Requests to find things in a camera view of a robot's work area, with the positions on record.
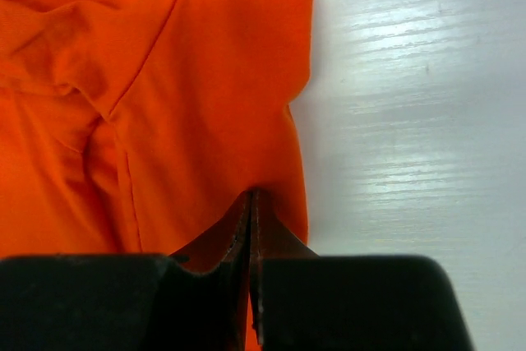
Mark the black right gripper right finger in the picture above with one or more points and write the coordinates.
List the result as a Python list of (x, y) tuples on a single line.
[(304, 301)]

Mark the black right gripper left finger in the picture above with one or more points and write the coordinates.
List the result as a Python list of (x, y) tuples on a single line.
[(194, 299)]

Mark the orange t shirt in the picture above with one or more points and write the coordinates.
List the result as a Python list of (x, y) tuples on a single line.
[(132, 125)]

